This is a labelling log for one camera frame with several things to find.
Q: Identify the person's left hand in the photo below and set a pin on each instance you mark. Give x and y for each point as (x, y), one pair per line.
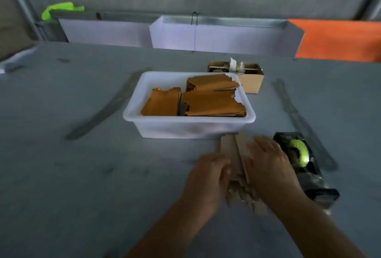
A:
(205, 183)

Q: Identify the person's right hand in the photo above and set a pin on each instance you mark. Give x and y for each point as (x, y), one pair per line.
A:
(271, 171)

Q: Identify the pile of beige blanks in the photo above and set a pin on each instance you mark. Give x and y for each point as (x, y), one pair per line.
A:
(237, 148)

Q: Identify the gold cartons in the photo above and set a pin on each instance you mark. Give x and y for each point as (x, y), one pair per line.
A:
(211, 103)

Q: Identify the person's left forearm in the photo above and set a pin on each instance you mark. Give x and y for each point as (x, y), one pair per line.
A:
(169, 234)

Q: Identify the person's right forearm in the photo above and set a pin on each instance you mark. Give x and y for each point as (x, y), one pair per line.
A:
(318, 234)

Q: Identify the green tape roll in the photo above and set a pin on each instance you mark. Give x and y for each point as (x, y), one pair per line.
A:
(299, 151)

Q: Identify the black tape dispenser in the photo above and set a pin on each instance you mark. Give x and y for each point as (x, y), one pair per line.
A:
(315, 180)

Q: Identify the white plastic bin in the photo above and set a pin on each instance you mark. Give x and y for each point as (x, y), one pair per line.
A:
(178, 127)

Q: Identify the small cardboard box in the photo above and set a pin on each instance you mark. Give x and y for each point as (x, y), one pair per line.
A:
(253, 81)

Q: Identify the long white tray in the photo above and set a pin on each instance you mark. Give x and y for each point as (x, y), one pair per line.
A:
(238, 39)
(104, 32)

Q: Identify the orange tray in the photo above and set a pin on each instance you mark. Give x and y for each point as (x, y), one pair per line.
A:
(339, 40)

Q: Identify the neon green object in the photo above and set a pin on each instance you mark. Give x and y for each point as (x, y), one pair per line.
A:
(59, 9)

